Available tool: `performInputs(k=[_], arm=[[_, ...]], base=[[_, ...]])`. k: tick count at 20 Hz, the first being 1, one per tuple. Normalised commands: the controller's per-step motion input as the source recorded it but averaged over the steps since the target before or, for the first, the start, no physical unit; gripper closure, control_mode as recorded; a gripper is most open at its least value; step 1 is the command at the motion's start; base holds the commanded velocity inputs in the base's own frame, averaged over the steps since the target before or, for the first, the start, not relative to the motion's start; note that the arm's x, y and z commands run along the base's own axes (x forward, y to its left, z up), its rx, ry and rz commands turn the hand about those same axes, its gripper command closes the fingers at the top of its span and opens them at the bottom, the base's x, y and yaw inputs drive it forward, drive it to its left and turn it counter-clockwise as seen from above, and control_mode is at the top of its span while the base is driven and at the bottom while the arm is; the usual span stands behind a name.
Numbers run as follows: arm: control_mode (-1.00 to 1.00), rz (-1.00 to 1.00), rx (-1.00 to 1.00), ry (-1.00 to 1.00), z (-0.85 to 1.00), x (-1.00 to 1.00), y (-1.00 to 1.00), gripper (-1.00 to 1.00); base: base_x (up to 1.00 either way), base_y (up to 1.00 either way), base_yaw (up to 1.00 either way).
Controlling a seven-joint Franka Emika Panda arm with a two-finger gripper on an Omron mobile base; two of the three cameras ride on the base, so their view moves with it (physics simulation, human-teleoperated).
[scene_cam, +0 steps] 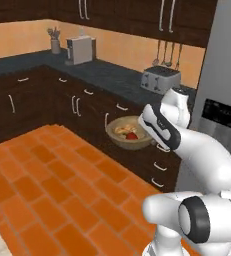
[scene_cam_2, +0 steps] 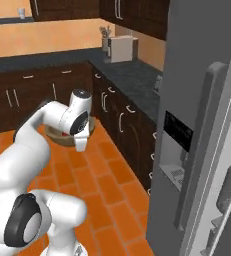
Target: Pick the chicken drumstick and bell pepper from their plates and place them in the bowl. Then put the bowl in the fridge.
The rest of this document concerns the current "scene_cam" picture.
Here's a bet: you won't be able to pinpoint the chicken drumstick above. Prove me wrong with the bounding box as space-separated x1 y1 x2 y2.
114 123 139 136

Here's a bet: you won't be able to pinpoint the silver toaster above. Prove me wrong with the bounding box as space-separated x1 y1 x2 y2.
139 65 182 96

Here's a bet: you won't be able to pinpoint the grey kitchen utensils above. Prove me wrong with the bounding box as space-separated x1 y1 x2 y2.
46 26 62 41

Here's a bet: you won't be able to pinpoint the red bell pepper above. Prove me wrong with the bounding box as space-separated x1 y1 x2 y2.
125 131 139 141

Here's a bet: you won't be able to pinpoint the grey utensil pot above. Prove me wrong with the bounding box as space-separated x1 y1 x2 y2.
50 38 62 55

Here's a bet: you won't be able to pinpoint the white coffee machine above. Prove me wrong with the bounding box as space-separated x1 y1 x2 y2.
64 34 97 66

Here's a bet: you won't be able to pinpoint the dark wood wall cupboards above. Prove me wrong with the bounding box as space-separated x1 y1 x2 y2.
0 0 219 49

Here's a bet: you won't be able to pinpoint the hanging metal spatula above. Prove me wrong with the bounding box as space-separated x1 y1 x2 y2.
174 43 184 71

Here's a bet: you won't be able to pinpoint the silver wall cupboard handle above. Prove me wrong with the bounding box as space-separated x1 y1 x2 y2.
158 0 166 33
83 0 90 21
168 0 177 34
77 0 85 20

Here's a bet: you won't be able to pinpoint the grey fridge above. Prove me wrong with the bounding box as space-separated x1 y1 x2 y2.
175 0 231 201

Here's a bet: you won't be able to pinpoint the hanging metal skimmer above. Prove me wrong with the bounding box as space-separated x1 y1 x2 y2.
165 41 175 68

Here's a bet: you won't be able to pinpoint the tan bowl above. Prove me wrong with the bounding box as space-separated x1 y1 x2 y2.
105 115 156 151

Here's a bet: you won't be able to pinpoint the hanging metal ladle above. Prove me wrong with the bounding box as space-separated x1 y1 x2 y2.
152 39 161 67

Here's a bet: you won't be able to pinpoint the dark wood base cupboards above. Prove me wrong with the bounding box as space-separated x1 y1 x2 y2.
0 64 57 149
50 64 183 194

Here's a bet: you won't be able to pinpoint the hanging metal spoon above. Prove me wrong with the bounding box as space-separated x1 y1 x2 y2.
160 40 168 67

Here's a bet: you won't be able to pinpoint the silver door handle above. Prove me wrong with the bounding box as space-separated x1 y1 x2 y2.
70 95 78 115
7 94 17 115
103 112 111 130
75 97 83 118

